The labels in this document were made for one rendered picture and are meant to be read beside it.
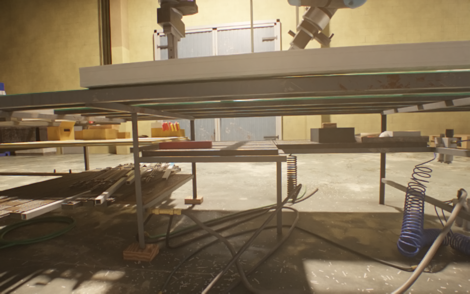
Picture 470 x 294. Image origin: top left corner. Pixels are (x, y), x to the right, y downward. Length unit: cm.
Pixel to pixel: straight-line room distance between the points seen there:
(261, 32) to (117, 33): 461
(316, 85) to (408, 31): 814
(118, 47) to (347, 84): 824
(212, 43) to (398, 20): 552
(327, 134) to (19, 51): 1145
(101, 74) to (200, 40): 712
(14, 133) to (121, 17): 687
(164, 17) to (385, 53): 69
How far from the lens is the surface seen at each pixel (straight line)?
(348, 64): 81
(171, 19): 86
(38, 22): 1161
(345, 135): 167
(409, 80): 91
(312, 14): 93
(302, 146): 152
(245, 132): 728
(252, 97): 104
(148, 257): 142
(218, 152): 118
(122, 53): 862
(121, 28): 888
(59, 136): 251
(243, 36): 784
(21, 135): 269
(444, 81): 97
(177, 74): 84
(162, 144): 138
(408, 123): 848
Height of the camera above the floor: 69
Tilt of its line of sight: 4 degrees down
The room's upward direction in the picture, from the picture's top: 1 degrees counter-clockwise
